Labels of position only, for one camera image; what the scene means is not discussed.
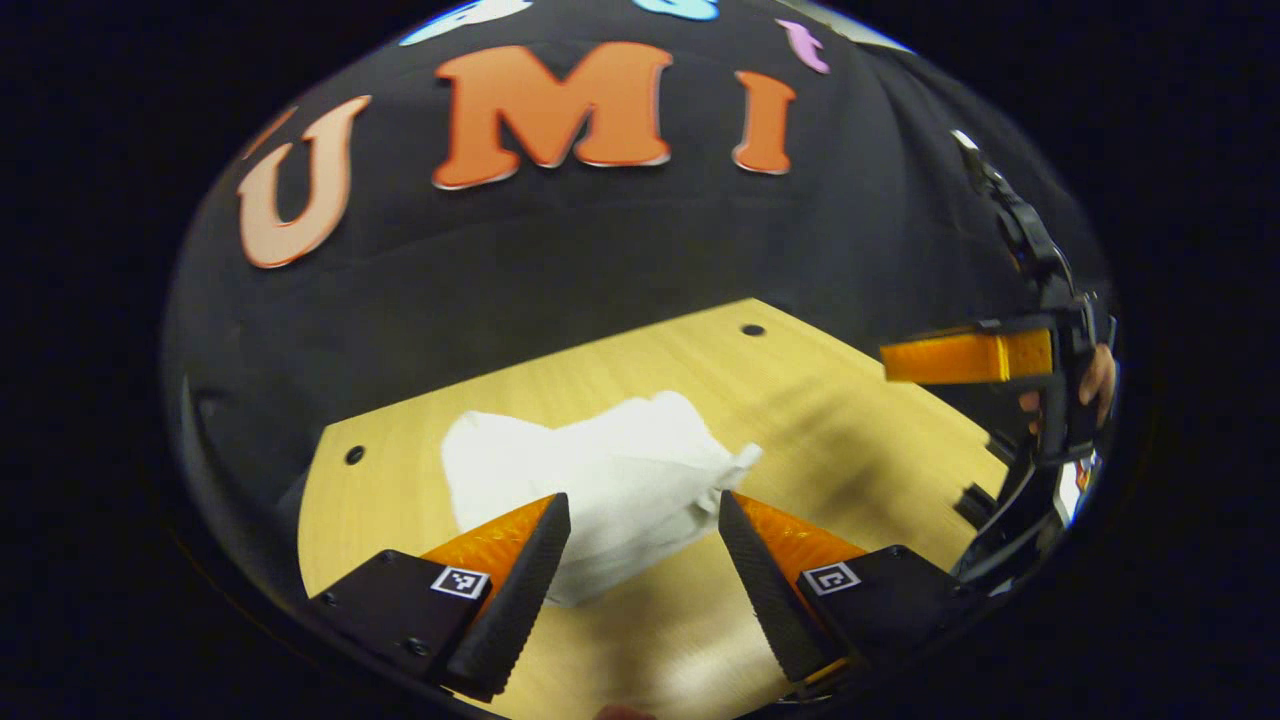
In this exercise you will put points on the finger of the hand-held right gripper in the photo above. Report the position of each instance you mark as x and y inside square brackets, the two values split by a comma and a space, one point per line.
[960, 357]

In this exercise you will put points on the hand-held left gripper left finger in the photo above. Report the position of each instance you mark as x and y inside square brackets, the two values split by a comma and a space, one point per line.
[525, 590]

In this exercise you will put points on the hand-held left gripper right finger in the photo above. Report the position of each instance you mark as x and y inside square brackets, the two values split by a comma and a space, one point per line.
[765, 585]

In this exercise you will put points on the white jeans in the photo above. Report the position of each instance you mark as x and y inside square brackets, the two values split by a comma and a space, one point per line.
[610, 480]

